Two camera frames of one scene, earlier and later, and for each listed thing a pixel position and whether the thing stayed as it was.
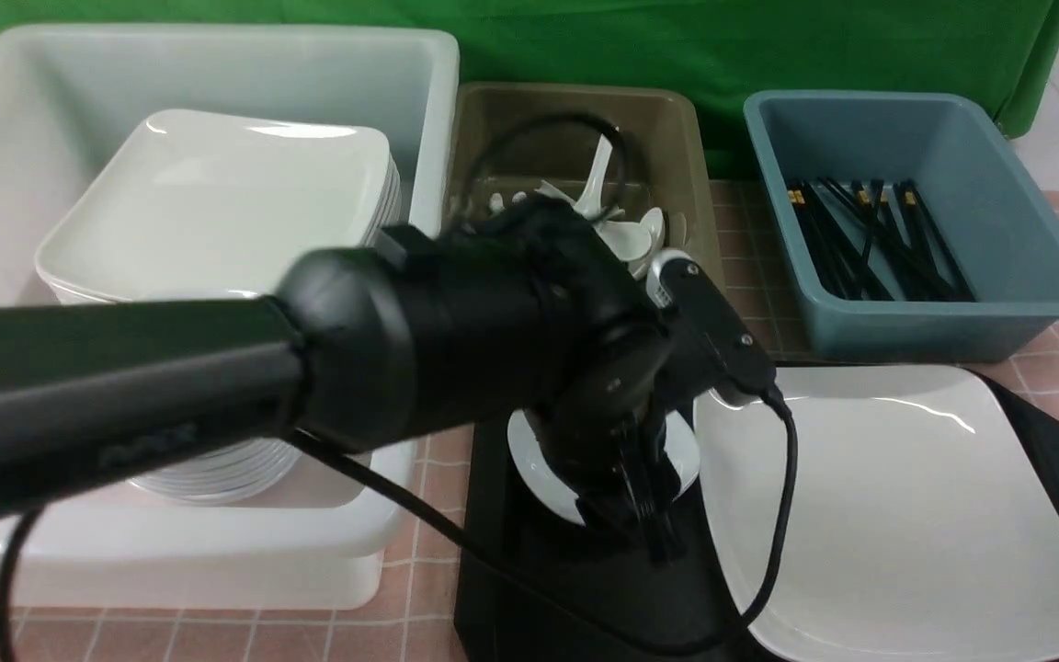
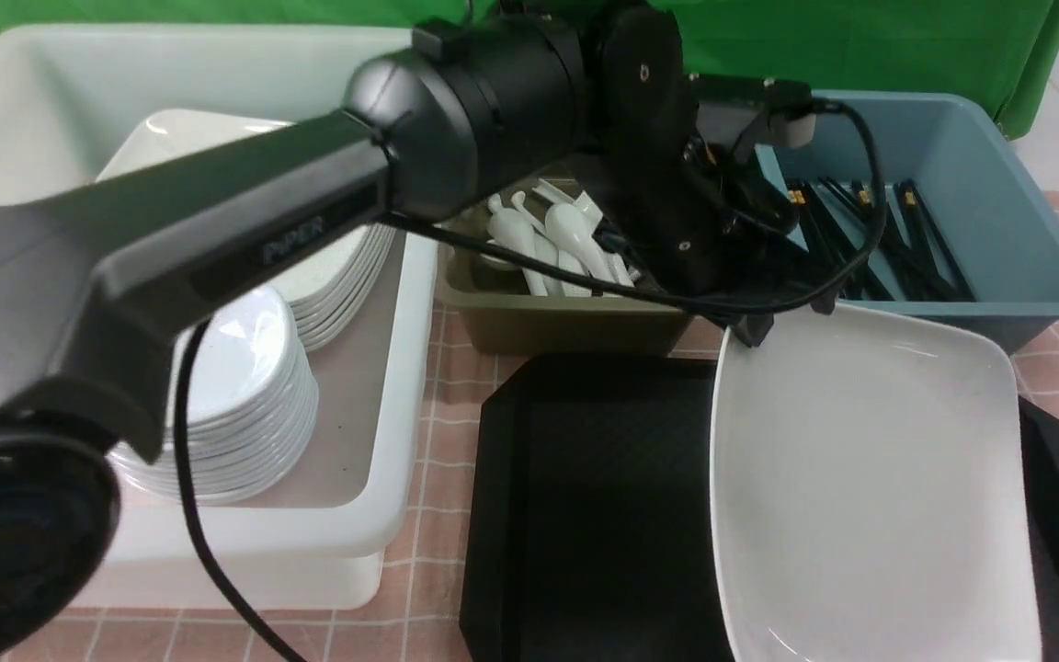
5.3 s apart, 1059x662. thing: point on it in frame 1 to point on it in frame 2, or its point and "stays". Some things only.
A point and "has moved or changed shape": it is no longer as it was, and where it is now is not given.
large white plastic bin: (28, 115) stays
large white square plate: (927, 520) has moved or changed shape
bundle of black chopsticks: (876, 241) stays
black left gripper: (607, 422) to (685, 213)
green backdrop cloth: (725, 49) stays
